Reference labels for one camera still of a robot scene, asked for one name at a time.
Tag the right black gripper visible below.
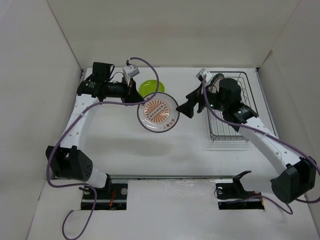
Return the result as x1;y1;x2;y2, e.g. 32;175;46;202
176;82;229;118

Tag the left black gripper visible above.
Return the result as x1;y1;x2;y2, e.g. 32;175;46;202
104;76;145;107

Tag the lime green plate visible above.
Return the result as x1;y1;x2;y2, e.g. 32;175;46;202
138;79;165;100

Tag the orange sunburst patterned plate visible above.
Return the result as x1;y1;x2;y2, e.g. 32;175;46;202
137;92;180;133

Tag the green rimmed white plate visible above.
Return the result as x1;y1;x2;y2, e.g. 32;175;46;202
210;73;225;85

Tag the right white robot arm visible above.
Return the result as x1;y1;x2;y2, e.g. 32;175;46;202
176;78;320;204

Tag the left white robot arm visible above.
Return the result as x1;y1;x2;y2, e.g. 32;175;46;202
45;62;144;199

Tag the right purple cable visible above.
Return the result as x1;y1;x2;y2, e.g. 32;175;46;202
201;76;320;216

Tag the purple cable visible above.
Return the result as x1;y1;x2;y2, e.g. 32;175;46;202
46;56;161;240
201;76;320;216

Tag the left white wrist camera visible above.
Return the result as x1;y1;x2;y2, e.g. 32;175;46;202
122;64;140;85

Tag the black wire dish rack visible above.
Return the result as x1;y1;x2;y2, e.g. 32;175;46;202
206;71;261;143

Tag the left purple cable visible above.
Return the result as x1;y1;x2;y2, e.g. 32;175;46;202
46;56;161;240

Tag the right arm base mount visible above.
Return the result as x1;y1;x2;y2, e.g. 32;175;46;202
214;182;265;210

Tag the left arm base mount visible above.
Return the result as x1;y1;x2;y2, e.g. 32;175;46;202
79;182;128;211

